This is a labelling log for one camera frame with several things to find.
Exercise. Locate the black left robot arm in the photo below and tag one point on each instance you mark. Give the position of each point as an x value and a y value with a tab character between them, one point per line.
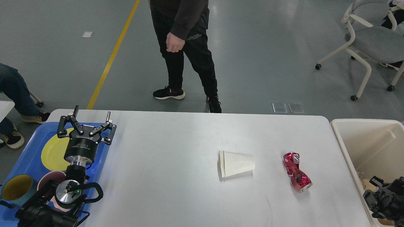
60	204

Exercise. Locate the white chair leg left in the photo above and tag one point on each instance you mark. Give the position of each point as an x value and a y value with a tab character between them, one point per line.
38	102

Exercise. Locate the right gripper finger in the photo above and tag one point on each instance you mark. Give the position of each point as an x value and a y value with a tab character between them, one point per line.
377	182

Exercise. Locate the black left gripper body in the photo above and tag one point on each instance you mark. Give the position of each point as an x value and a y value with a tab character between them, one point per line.
82	145

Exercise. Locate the person in black trousers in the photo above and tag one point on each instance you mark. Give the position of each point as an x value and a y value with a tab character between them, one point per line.
180	27

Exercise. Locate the crushed red can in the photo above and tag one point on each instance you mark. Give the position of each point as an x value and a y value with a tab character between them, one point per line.
299	180

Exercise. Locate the white table edge left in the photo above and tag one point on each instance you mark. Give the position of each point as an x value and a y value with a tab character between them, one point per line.
5	108

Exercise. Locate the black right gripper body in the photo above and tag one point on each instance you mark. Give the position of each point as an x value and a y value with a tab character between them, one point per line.
387	202

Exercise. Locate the grey office chair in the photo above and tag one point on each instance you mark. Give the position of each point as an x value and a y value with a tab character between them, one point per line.
371	32

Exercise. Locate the teal mug yellow inside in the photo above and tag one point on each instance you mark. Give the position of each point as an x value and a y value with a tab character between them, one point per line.
18	190

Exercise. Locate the seated person in jeans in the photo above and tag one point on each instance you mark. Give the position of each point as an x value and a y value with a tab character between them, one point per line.
14	87

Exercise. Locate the yellow plastic plate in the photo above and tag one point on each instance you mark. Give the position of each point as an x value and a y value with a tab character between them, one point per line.
52	155

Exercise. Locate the lying white paper cup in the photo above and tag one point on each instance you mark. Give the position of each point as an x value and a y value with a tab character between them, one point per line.
235	163

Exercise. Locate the white plastic bin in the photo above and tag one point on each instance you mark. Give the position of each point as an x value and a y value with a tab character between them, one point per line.
371	147

